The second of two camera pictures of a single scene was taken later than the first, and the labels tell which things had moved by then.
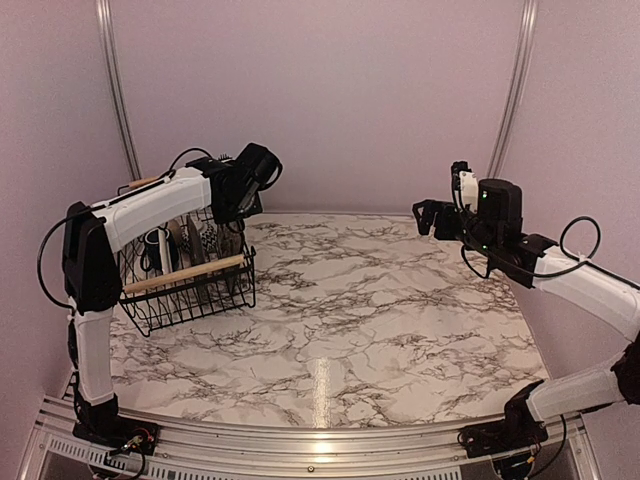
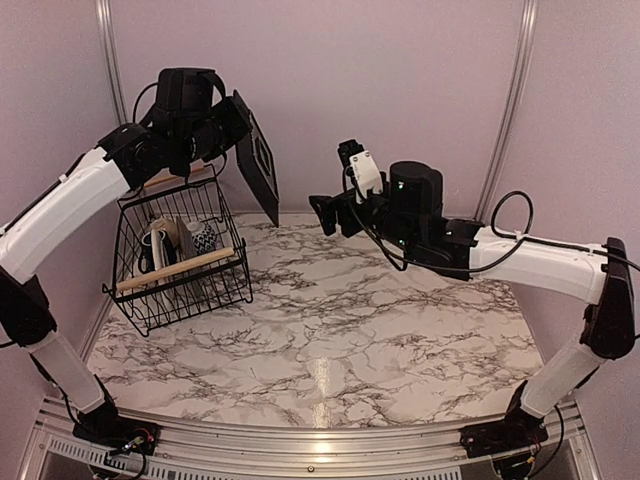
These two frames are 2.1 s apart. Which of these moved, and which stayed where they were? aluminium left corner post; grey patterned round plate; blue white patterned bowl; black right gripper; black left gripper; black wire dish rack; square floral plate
Moved: black left gripper; black right gripper; square floral plate; grey patterned round plate
Stayed: aluminium left corner post; blue white patterned bowl; black wire dish rack
